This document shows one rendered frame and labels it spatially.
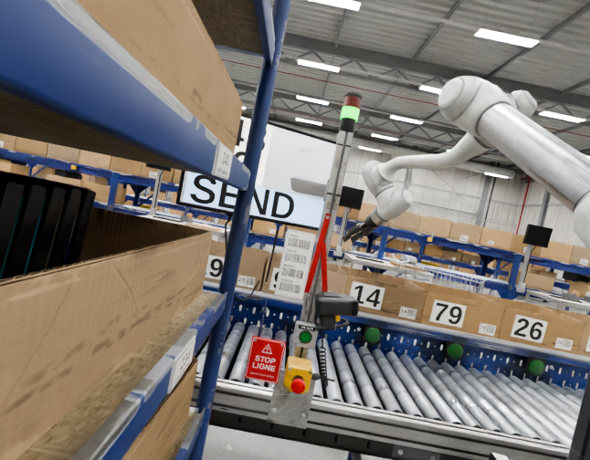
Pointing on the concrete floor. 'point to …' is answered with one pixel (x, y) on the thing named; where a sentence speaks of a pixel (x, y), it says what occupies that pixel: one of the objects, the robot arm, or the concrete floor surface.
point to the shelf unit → (58, 27)
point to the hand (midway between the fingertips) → (351, 237)
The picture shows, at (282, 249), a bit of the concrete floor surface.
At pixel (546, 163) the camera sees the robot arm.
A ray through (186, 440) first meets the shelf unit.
